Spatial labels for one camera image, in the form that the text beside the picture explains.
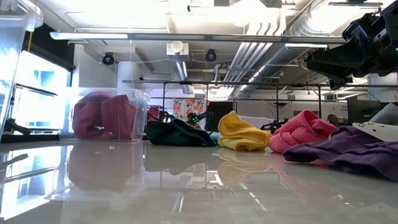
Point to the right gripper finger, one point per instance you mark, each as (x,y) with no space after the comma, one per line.
(340,85)
(332,63)

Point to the purple towel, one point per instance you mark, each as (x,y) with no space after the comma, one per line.
(351,152)

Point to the yellow towel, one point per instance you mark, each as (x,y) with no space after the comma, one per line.
(239,133)

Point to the light blue towel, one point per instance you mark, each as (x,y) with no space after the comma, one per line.
(214,137)

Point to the dark green towel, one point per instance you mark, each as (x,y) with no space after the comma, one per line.
(177,135)

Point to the bright magenta towel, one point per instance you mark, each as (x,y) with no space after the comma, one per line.
(119,118)

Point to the dark magenta towel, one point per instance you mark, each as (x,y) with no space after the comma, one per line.
(87,118)

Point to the dark background monitor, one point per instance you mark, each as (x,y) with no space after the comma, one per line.
(362,110)

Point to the person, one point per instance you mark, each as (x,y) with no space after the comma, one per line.
(333,119)

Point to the grey towel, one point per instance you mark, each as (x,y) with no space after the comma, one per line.
(388,115)

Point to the pink towel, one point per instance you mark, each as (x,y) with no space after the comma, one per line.
(298,130)

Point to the black background panel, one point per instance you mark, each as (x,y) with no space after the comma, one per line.
(219,113)

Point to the background robot with green lights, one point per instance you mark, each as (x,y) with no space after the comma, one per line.
(196,119)

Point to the floral patterned cloth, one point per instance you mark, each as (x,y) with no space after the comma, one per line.
(183,109)

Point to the red background object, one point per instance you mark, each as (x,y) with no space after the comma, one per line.
(153,113)

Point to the clear plastic bin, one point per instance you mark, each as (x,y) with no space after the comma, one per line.
(143,102)
(15,37)

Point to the silver ventilation duct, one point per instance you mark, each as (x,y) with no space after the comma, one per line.
(298,34)

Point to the black background rack frame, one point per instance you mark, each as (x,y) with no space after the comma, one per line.
(248,83)

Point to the black ceiling camera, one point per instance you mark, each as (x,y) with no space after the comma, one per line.
(108,58)
(211,55)

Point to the metal overhead rail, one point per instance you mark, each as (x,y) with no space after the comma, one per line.
(186,37)

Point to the black metal table frame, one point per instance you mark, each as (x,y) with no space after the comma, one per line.
(31,138)

